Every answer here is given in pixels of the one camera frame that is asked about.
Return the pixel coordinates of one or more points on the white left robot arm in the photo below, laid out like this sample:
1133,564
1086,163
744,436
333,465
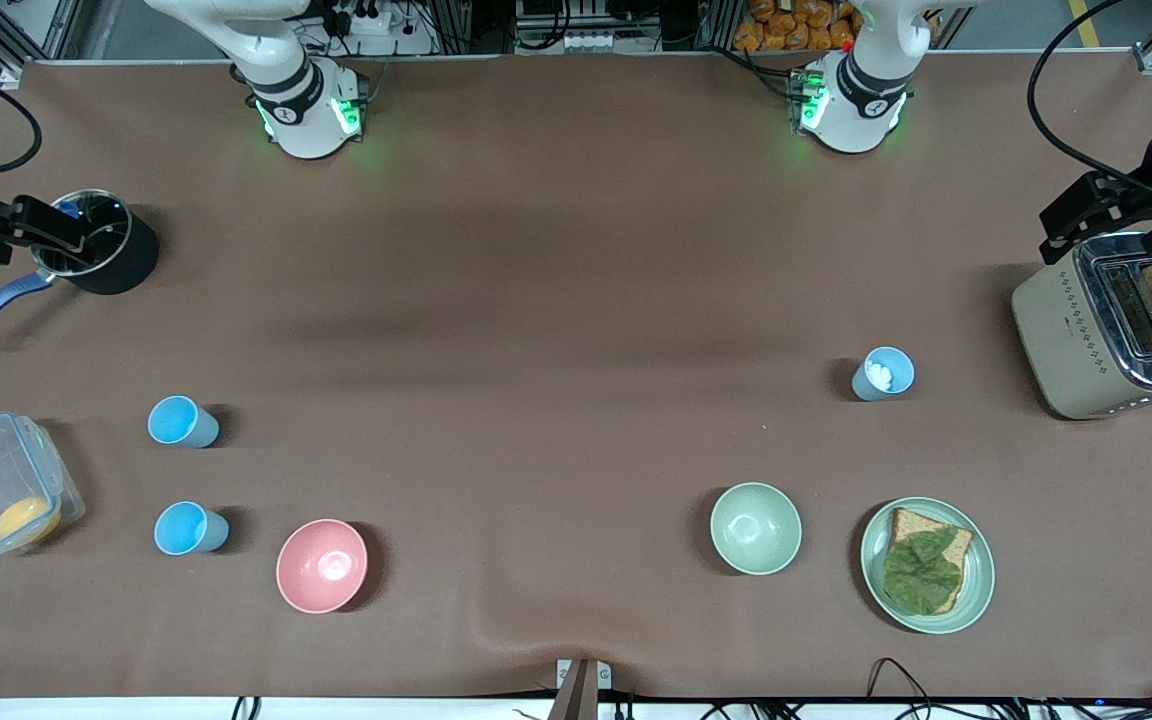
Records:
866,90

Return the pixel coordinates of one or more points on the orange snack bags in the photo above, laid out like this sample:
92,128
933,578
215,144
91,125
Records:
796,25

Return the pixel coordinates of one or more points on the pale green bowl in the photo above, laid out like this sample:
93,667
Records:
756,528

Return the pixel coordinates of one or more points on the brown bread slice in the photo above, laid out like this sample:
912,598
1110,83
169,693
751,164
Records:
956,545

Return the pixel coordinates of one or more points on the white power strip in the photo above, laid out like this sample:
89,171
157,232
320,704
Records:
596,42

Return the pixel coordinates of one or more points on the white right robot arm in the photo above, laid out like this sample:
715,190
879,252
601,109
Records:
286,60

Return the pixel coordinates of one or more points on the crumpled white paper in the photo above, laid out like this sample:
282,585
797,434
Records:
880,376

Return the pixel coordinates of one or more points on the pale green plate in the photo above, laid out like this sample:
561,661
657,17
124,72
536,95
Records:
981,575

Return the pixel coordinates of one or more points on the pink bowl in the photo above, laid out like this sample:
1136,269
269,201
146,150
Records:
321,566

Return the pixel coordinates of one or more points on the green lettuce leaf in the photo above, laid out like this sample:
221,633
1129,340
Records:
921,572

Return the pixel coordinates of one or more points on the beige and chrome toaster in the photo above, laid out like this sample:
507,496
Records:
1061,340

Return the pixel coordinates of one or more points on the blue cup holding paper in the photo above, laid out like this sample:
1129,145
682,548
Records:
868,385

